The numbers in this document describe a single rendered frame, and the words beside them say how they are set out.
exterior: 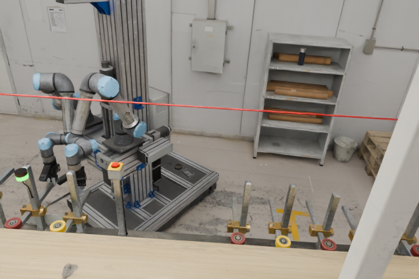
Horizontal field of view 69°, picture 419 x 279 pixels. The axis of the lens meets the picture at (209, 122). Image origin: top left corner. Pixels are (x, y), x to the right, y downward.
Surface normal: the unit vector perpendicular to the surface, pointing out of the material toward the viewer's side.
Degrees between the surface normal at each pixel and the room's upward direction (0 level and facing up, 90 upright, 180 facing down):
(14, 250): 0
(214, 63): 90
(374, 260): 90
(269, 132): 90
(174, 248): 0
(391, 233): 90
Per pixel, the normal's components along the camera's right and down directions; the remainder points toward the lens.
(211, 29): -0.13, 0.44
